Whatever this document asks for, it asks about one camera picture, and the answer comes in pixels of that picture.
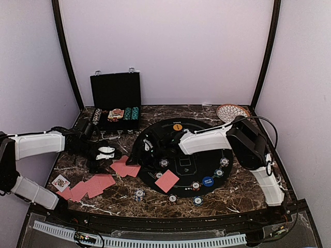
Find black right frame post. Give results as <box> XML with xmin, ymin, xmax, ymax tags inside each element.
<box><xmin>250</xmin><ymin>0</ymin><xmax>281</xmax><ymax>110</ymax></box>

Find red cards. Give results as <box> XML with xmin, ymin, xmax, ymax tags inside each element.
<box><xmin>56</xmin><ymin>174</ymin><xmax>115</xmax><ymax>202</ymax></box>
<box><xmin>110</xmin><ymin>156</ymin><xmax>141</xmax><ymax>177</ymax></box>
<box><xmin>155</xmin><ymin>170</ymin><xmax>179</xmax><ymax>193</ymax></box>

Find teal and blue chip row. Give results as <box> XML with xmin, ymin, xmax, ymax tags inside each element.
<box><xmin>131</xmin><ymin>107</ymin><xmax>140</xmax><ymax>120</ymax></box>

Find blue tan chip stack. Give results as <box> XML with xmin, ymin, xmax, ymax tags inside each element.
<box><xmin>159</xmin><ymin>159</ymin><xmax>170</xmax><ymax>168</ymax></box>
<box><xmin>220</xmin><ymin>158</ymin><xmax>230</xmax><ymax>167</ymax></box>

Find clear round dealer button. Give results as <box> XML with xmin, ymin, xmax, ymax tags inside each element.
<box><xmin>112</xmin><ymin>108</ymin><xmax>123</xmax><ymax>116</ymax></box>

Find orange round blind button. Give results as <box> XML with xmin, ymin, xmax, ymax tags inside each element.
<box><xmin>173</xmin><ymin>123</ymin><xmax>183</xmax><ymax>131</ymax></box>

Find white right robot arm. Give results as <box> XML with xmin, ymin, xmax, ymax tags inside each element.
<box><xmin>126</xmin><ymin>116</ymin><xmax>285</xmax><ymax>224</ymax></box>

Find red cards beside mat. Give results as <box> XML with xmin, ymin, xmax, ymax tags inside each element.
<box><xmin>110</xmin><ymin>156</ymin><xmax>141</xmax><ymax>177</ymax></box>

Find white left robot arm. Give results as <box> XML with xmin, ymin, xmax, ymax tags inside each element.
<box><xmin>1</xmin><ymin>127</ymin><xmax>121</xmax><ymax>225</ymax></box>

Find spilled red cards on table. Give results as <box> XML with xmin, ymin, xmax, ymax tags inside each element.
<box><xmin>56</xmin><ymin>174</ymin><xmax>115</xmax><ymax>202</ymax></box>

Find blue round blind button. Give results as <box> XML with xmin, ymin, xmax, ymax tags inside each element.
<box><xmin>202</xmin><ymin>176</ymin><xmax>214</xmax><ymax>187</ymax></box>

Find brown poker chip stack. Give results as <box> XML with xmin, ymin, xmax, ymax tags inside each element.
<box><xmin>168</xmin><ymin>194</ymin><xmax>177</xmax><ymax>205</ymax></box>

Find round black poker mat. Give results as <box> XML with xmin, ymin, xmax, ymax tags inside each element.
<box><xmin>133</xmin><ymin>118</ymin><xmax>233</xmax><ymax>197</ymax></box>

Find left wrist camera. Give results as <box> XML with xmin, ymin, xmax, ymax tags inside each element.
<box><xmin>76</xmin><ymin>119</ymin><xmax>96</xmax><ymax>141</ymax></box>

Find white slotted cable duct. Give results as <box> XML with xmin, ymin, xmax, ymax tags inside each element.
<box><xmin>33</xmin><ymin>221</ymin><xmax>247</xmax><ymax>247</ymax></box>

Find face-up queen card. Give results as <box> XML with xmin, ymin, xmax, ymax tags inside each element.
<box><xmin>52</xmin><ymin>175</ymin><xmax>70</xmax><ymax>192</ymax></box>

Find red card deck in case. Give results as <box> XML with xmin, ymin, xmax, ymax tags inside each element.
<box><xmin>108</xmin><ymin>108</ymin><xmax>124</xmax><ymax>119</ymax></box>

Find green and blue chip row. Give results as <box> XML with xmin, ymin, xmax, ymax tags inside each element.
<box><xmin>123</xmin><ymin>107</ymin><xmax>132</xmax><ymax>120</ymax></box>

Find black poker chip case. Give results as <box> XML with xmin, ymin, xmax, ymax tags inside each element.
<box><xmin>90</xmin><ymin>71</ymin><xmax>141</xmax><ymax>134</ymax></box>

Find blue chip stack on table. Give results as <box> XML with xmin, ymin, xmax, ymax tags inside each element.
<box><xmin>134</xmin><ymin>189</ymin><xmax>145</xmax><ymax>202</ymax></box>

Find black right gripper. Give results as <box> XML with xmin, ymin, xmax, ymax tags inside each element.
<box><xmin>126</xmin><ymin>144</ymin><xmax>167</xmax><ymax>173</ymax></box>

